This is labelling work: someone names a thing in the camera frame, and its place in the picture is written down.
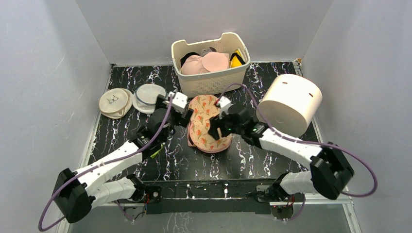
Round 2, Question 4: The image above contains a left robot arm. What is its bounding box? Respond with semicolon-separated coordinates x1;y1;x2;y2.
51;107;193;223

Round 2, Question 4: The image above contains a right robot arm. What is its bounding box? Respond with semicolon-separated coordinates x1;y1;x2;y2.
208;106;354;202

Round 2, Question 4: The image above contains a cream plastic laundry basket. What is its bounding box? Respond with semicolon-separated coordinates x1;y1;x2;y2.
171;32;250;98

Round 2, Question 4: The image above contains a pink bra in basket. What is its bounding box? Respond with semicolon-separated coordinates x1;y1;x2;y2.
180;52;229;75

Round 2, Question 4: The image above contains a green plastic clip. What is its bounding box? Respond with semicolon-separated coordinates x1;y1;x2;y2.
150;144;164;159

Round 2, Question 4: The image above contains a white cylindrical drum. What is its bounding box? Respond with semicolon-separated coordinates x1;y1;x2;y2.
256;74;323;137

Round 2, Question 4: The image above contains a yellow black item in basket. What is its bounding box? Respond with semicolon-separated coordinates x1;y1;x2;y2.
229;49;246;68

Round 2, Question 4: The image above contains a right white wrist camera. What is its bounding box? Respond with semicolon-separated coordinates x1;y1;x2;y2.
215;96;232;119

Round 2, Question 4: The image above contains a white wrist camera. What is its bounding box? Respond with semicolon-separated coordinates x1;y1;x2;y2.
215;96;232;119
168;91;188;113

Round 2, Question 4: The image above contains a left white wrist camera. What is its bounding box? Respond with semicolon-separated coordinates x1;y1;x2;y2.
168;91;188;113

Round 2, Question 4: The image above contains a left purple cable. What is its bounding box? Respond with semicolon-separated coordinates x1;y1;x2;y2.
38;93;176;233

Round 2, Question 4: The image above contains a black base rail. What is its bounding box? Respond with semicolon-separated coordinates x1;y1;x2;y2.
145;179;294;218

